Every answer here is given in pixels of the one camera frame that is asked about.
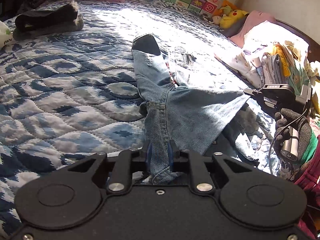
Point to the pink pillow at headboard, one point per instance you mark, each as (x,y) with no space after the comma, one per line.
(253,19)

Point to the blue white patterned quilt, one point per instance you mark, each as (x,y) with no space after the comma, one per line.
(66,96)

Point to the right gloved hand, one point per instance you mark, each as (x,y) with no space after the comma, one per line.
(306,140)

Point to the black folded clothes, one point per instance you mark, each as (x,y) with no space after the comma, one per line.
(34,23)

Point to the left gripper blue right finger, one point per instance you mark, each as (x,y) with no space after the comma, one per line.
(193,165)

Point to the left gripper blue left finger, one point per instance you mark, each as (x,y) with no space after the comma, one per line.
(124,165)

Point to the yellow plush toy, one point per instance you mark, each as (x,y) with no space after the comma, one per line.
(228,15)

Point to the blue denim jacket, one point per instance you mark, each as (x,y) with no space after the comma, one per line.
(188,108)

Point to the stack of folded clothes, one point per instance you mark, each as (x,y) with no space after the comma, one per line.
(272,54)

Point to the white rolled quilted cloth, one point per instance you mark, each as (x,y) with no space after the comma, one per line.
(5,35)

